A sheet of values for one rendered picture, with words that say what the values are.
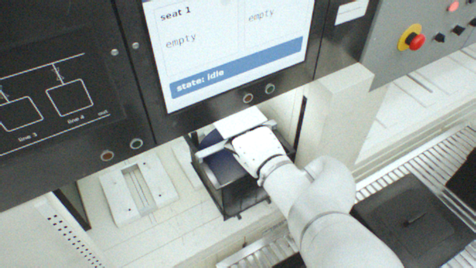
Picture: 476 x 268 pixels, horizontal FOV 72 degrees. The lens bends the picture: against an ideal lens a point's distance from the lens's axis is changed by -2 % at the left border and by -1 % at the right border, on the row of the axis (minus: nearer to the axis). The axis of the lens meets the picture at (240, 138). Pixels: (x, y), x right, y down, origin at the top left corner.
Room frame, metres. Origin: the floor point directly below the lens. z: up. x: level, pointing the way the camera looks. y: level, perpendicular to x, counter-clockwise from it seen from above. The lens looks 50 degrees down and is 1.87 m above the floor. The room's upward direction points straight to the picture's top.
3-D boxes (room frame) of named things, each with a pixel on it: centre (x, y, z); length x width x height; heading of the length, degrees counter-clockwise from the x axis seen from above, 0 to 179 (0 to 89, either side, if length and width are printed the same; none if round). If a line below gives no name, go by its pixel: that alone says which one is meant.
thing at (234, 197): (0.56, 0.01, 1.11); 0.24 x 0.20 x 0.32; 120
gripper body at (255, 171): (0.47, -0.05, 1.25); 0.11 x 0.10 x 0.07; 30
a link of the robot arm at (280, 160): (0.42, -0.08, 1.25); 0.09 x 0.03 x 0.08; 120
